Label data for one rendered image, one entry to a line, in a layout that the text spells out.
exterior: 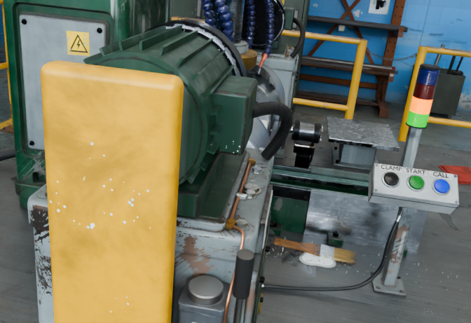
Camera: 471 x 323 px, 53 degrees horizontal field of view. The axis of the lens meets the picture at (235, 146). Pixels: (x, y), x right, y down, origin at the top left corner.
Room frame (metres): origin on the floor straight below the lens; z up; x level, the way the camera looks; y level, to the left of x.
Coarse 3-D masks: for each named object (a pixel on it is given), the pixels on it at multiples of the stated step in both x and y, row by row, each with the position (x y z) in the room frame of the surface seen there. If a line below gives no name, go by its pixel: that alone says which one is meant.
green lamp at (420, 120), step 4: (412, 112) 1.42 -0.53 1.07; (408, 116) 1.44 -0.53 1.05; (412, 116) 1.41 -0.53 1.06; (416, 116) 1.41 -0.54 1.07; (420, 116) 1.40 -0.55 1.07; (424, 116) 1.40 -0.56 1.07; (408, 120) 1.43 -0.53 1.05; (412, 120) 1.41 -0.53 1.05; (416, 120) 1.41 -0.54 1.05; (420, 120) 1.40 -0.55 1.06; (424, 120) 1.40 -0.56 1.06; (408, 124) 1.42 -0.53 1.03; (412, 124) 1.41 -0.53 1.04; (416, 124) 1.40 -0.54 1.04; (420, 124) 1.40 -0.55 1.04; (424, 124) 1.41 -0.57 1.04
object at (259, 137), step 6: (258, 120) 1.00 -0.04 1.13; (258, 126) 0.97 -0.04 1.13; (264, 126) 1.01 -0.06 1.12; (252, 132) 0.91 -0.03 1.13; (258, 132) 0.94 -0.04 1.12; (264, 132) 0.98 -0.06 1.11; (252, 138) 0.89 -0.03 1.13; (258, 138) 0.92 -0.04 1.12; (264, 138) 0.96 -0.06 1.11; (270, 138) 1.01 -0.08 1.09; (252, 144) 0.86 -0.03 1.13; (258, 144) 0.89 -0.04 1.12; (264, 144) 0.94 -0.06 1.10
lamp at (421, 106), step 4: (412, 96) 1.44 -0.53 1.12; (412, 100) 1.43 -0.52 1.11; (416, 100) 1.41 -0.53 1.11; (420, 100) 1.41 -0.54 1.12; (424, 100) 1.40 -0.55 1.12; (428, 100) 1.40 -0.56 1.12; (412, 104) 1.42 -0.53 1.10; (416, 104) 1.41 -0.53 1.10; (420, 104) 1.41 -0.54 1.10; (424, 104) 1.40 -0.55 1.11; (428, 104) 1.41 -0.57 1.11; (412, 108) 1.42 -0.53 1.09; (416, 108) 1.41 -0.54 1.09; (420, 108) 1.40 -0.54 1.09; (424, 108) 1.40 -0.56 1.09; (428, 108) 1.41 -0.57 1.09; (416, 112) 1.41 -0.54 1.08; (420, 112) 1.40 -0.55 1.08; (424, 112) 1.40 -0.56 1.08; (428, 112) 1.41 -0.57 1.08
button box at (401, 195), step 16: (400, 176) 0.91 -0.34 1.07; (432, 176) 0.91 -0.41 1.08; (448, 176) 0.91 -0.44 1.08; (368, 192) 0.92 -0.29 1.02; (384, 192) 0.88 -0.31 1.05; (400, 192) 0.88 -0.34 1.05; (416, 192) 0.88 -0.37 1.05; (432, 192) 0.88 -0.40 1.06; (448, 192) 0.88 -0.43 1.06; (416, 208) 0.89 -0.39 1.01; (432, 208) 0.88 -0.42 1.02; (448, 208) 0.87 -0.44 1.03
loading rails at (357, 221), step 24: (288, 168) 1.24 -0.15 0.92; (312, 168) 1.24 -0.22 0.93; (288, 192) 1.11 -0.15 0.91; (312, 192) 1.09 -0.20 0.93; (336, 192) 1.13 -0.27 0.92; (360, 192) 1.18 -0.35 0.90; (288, 216) 1.11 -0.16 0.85; (312, 216) 1.09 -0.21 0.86; (336, 216) 1.08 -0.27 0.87; (360, 216) 1.08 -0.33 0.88; (384, 216) 1.07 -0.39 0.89; (336, 240) 1.06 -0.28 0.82; (360, 240) 1.08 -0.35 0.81; (384, 240) 1.07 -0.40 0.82; (408, 240) 1.06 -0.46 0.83
